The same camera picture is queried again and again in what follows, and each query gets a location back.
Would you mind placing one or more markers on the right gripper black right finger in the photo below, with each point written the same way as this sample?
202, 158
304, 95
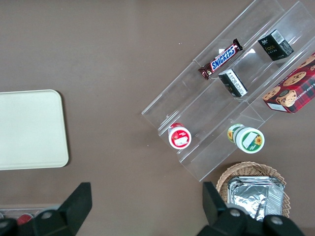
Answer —
219, 216

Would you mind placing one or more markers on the clear acrylic bottle rack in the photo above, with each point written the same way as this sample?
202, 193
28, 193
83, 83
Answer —
14, 211

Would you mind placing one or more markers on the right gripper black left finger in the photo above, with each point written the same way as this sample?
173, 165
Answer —
73, 211

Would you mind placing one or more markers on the beige plastic serving tray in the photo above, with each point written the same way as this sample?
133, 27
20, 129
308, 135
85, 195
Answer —
29, 130

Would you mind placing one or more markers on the red cola bottle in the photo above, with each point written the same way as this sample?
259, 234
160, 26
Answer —
24, 218

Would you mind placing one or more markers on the small black carton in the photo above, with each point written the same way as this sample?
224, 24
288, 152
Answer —
233, 83
275, 45

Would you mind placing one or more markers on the red tartan cookie box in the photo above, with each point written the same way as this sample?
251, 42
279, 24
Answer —
292, 93

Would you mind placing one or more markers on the light tan wicker basket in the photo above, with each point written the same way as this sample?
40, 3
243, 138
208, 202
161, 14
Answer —
226, 177

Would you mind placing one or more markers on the green lid white jar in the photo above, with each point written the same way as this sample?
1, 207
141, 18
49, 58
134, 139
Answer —
248, 140

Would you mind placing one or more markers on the clear acrylic step stand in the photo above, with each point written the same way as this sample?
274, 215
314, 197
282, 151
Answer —
209, 118

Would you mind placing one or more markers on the Snickers chocolate bar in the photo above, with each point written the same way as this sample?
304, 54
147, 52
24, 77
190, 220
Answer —
221, 60

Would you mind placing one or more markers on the red lid white jar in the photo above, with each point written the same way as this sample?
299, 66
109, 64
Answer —
179, 137

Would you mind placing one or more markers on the aluminium foil container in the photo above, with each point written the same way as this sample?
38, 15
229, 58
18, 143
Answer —
253, 199

